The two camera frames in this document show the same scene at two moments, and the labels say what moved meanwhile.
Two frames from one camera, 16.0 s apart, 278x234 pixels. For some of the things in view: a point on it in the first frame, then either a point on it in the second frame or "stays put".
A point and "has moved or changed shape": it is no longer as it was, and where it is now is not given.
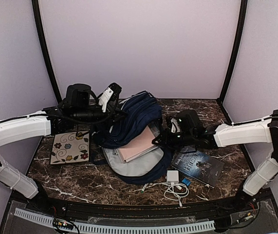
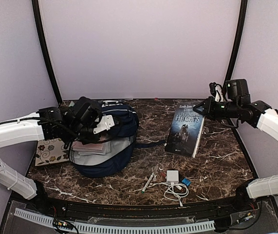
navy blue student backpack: (151, 166) -> (122, 145)
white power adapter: (173, 176) stays put
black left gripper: (112, 110) -> (91, 140)
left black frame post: (38, 22) stays put
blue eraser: (186, 181) stays put
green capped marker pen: (145, 186) stays put
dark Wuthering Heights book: (197, 166) has moved or changed shape
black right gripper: (165, 140) -> (208, 111)
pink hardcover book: (140, 145) -> (97, 148)
